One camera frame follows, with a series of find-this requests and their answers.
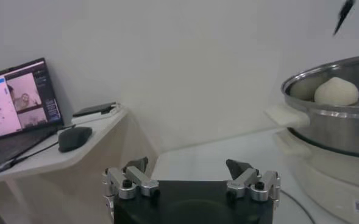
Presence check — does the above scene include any stainless steel steamer basket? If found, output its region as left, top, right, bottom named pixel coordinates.
left=264, top=54, right=359, bottom=159

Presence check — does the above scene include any black laptop cable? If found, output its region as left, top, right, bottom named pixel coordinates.
left=0, top=123, right=77, bottom=180

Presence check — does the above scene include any black smartphone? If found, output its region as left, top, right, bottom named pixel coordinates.
left=72, top=101, right=117, bottom=118

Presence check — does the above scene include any black laptop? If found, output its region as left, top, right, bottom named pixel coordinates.
left=0, top=57, right=65, bottom=172

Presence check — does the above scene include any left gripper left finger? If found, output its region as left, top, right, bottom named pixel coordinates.
left=102, top=156, right=161, bottom=201

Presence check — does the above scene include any white side desk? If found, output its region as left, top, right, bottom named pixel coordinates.
left=0, top=105, right=161, bottom=224

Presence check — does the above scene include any white steamed baozi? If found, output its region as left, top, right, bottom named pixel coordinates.
left=313, top=76, right=359, bottom=107

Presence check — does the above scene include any black computer mouse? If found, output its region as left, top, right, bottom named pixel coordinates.
left=57, top=126, right=93, bottom=153

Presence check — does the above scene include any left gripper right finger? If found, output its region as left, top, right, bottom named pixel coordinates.
left=226, top=158, right=281, bottom=203

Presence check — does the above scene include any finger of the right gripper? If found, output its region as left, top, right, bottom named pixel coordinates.
left=332, top=0, right=357, bottom=37

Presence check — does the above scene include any cream electric cooker base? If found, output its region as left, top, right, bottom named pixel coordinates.
left=272, top=129, right=359, bottom=224

